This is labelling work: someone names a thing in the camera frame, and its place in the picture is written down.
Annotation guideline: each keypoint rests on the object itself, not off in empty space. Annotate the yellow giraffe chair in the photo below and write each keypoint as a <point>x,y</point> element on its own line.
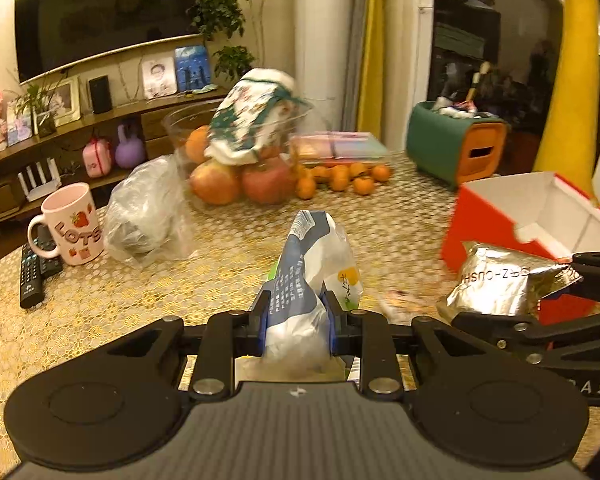
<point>568,144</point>

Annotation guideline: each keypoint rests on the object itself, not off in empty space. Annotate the clear fruit bowl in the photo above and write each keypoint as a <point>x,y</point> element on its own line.
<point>187,129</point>

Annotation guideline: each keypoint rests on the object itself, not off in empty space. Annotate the black speaker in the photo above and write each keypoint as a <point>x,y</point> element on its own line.
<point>100,95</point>

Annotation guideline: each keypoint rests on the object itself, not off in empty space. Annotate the patterned cloth pouch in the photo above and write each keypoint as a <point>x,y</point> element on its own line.
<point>252,110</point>

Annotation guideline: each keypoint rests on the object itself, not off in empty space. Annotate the pink strawberry mug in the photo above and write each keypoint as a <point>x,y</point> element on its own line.
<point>71,216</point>

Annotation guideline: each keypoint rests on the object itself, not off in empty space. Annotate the red apple left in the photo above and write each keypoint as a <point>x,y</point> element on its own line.
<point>215,184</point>

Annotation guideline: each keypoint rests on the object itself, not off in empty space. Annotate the red apple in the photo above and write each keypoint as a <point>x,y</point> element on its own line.
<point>215,184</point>
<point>269,182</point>

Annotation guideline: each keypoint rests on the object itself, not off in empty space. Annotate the red apple right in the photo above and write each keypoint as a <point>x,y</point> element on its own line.
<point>269,182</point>

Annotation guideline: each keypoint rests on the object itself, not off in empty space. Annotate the pastel notebook stack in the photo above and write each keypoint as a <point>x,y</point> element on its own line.
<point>331,148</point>

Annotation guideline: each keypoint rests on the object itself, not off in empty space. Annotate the portrait photo frame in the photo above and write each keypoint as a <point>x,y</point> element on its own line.
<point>159,78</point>

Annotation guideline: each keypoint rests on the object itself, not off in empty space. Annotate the purple kettlebell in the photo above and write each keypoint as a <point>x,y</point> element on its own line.
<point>130,151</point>

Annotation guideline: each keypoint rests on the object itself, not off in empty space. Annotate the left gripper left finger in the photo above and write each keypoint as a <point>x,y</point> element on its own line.
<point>216,345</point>

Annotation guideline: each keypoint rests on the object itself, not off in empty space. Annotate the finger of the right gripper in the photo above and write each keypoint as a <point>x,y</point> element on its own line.
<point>519,335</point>
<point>586,261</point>

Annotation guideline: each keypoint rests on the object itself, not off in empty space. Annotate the clear plastic bag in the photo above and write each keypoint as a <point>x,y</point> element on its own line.
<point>148,217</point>

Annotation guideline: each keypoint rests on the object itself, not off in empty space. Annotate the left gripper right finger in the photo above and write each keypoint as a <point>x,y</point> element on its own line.
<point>366,335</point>

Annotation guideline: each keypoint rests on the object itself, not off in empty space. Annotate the silver foil packet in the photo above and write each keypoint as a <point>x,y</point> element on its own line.
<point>502,281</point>

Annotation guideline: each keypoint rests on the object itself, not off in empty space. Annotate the white wifi router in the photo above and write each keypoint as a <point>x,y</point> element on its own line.
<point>39,179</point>

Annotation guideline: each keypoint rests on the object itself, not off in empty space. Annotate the green orange tissue box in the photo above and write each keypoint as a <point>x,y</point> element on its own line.
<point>454,150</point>

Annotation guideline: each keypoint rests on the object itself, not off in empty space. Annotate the white floor air conditioner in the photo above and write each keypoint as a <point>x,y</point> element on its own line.
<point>322,45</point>

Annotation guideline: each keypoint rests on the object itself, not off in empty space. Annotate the potted green tree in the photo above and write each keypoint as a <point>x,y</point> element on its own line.
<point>238,25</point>

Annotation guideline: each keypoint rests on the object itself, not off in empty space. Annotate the television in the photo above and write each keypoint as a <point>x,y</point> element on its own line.
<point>52,34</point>

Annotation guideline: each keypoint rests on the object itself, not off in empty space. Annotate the black remote control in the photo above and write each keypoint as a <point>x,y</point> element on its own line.
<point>33,272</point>

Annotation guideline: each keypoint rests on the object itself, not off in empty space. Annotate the mandarin orange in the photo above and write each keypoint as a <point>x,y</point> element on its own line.
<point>339,178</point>
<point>364,186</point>
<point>305,188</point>

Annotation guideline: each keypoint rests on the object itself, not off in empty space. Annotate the white blue tissue pack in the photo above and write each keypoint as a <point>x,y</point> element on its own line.
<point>316,259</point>

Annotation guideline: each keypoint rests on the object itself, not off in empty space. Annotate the red cardboard box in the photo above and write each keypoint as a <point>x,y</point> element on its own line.
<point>540,213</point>

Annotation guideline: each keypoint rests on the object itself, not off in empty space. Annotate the blue photo card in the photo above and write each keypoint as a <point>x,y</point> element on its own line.
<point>192,68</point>

